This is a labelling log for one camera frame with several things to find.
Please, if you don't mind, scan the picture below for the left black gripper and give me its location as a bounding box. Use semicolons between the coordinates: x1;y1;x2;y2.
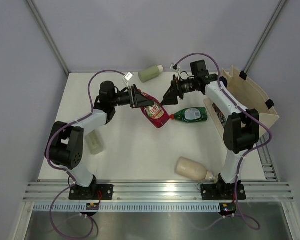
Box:
109;84;154;109

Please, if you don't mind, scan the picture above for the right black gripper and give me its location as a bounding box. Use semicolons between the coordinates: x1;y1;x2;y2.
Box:
161;75;197;107

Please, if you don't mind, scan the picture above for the large magenta dish soap bottle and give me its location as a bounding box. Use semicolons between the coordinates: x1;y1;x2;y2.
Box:
139;90;170;129

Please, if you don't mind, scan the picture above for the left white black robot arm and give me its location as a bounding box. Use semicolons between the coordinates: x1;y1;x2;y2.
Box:
45;81;155;200

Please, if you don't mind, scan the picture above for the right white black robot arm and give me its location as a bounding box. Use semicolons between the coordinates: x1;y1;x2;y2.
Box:
161;60;259;199

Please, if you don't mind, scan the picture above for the beige canvas tote bag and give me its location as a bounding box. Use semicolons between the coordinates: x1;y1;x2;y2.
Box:
204;67;280;137

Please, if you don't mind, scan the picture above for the green dish soap bottle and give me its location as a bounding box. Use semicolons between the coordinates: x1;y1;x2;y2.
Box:
169;107;208;123

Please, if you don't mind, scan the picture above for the sage green bottle white cap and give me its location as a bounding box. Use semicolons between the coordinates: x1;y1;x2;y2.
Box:
138;65;164;83

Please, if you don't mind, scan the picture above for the pale green translucent bottle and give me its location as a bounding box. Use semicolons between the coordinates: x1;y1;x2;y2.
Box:
85;130;104;155

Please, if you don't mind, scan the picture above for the beige cream bottle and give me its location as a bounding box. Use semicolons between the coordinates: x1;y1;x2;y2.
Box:
174;157;216;182

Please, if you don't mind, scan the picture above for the left small circuit board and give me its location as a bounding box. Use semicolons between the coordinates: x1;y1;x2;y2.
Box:
86;202;100;211

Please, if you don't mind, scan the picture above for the small circuit board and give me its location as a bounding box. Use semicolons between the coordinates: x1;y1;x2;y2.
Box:
219;202;237;216
86;202;100;211

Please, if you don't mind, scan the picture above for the right small circuit board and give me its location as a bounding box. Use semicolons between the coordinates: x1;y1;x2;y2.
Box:
219;202;237;216

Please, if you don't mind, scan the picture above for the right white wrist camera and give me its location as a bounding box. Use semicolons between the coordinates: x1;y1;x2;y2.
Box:
170;63;181;78

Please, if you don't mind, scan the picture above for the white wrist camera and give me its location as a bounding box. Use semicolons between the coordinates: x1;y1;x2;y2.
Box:
123;72;134;88
170;63;181;78

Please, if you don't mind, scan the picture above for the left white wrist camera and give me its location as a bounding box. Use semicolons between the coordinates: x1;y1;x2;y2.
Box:
123;72;134;88

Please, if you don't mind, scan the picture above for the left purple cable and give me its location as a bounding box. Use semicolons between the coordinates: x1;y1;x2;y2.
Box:
44;69;127;238

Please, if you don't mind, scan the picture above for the purple cable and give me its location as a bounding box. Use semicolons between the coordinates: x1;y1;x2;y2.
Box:
44;69;127;238
176;52;273;231

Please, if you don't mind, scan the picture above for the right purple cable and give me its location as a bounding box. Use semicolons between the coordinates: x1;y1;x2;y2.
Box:
176;52;273;231

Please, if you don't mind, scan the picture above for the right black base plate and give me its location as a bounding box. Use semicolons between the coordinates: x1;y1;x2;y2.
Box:
200;182;247;201

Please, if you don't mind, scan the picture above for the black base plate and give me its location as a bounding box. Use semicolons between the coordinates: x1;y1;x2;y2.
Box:
68;184;114;201
200;182;247;201

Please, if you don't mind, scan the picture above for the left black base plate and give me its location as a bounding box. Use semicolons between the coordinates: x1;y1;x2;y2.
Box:
68;184;114;201

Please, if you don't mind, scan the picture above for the left aluminium frame post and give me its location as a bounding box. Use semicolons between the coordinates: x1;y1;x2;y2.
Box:
24;0;71;77

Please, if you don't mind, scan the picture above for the aluminium frame post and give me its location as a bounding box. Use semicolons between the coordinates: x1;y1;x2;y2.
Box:
239;0;289;80
24;0;71;77

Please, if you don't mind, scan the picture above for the aluminium mounting rail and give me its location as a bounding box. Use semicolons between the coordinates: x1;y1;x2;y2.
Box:
23;181;294;203

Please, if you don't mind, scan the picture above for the right aluminium frame post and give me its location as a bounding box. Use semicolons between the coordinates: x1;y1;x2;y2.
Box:
239;0;289;80

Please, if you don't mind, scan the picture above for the white slotted cable duct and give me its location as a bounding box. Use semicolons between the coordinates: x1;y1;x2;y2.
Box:
33;202;220;213

